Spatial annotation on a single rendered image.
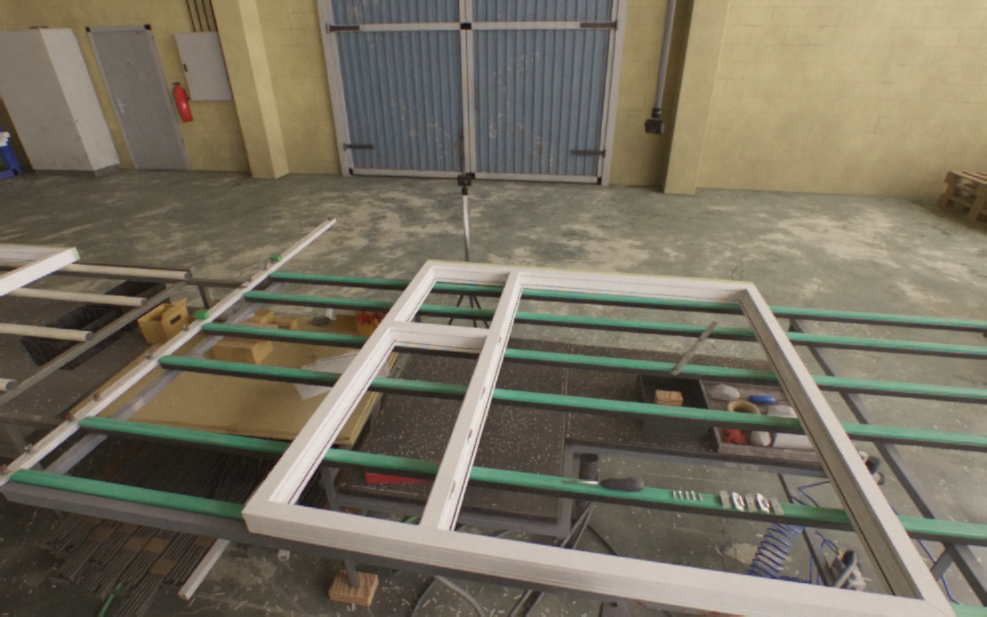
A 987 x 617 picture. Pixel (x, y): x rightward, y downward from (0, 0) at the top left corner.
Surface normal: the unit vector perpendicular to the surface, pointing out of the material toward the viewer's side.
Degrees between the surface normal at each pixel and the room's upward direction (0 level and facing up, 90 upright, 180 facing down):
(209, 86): 90
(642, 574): 0
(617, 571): 0
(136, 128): 90
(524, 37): 90
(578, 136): 90
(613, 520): 0
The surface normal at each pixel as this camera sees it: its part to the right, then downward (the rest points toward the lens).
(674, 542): 0.00, -0.87
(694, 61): -0.16, 0.48
